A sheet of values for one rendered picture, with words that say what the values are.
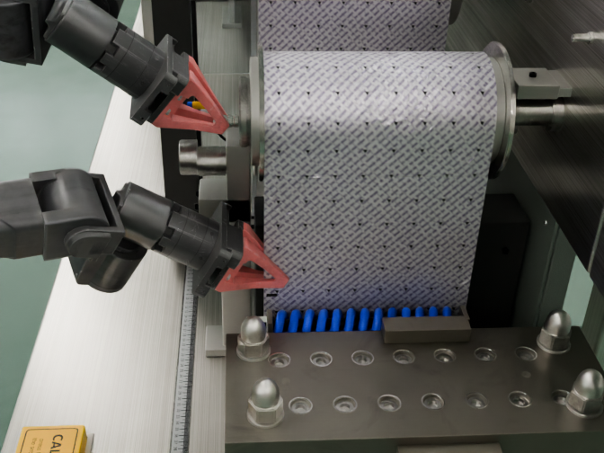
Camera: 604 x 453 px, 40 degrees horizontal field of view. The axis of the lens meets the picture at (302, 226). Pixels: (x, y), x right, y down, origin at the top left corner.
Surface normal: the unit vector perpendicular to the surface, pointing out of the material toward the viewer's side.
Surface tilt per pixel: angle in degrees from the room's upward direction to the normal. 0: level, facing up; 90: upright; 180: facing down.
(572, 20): 90
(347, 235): 90
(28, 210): 21
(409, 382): 0
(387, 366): 0
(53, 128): 0
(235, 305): 90
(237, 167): 90
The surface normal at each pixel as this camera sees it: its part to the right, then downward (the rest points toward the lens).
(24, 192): 0.25, -0.63
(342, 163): 0.07, 0.54
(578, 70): -1.00, 0.01
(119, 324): 0.03, -0.84
